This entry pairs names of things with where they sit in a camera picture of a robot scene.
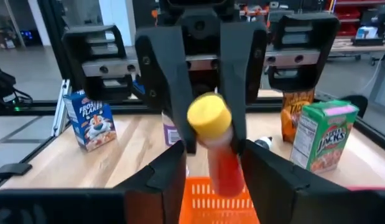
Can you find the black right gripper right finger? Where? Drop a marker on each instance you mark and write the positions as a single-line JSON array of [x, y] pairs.
[[273, 193]]

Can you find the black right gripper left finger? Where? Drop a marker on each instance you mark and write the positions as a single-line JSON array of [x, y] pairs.
[[148, 199]]

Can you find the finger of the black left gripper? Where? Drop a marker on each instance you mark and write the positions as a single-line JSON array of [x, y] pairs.
[[164, 77], [245, 62]]

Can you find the small bottle with black cap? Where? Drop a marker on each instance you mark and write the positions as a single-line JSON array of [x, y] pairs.
[[263, 142]]

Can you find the red bottle with yellow cap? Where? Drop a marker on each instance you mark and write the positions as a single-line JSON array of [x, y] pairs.
[[223, 168]]

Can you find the purple-label jar black lid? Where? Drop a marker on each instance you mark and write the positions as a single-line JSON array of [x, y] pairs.
[[170, 133]]

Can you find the brown taco seasoning packet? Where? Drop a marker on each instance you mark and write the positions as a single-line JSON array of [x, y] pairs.
[[293, 109]]

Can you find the green Apple Jacks cereal box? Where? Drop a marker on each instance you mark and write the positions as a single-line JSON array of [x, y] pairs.
[[322, 137]]

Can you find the orange plastic basket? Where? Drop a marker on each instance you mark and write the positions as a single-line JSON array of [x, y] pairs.
[[211, 202]]

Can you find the blue Frosted Flakes cereal box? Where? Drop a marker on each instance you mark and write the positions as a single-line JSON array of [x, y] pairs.
[[92, 121]]

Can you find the red shelves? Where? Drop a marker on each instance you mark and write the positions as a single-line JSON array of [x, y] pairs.
[[347, 14]]

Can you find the silver aluminium bracket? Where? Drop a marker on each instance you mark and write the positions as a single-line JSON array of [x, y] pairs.
[[60, 109]]

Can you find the black frame hook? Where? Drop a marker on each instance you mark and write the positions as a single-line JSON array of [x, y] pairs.
[[355, 104]]

